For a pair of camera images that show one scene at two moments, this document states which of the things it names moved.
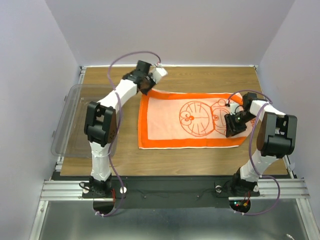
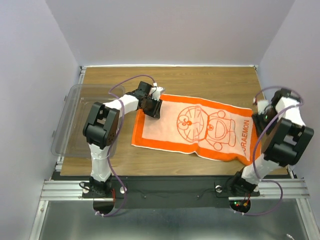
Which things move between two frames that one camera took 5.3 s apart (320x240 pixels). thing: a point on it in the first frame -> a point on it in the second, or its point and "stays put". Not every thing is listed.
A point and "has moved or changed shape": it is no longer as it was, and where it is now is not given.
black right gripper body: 237,122 -> 264,119
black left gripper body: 149,83 -> 151,106
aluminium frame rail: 71,190 stays put
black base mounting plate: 168,192 stays put
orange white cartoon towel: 177,119 has moved or changed shape
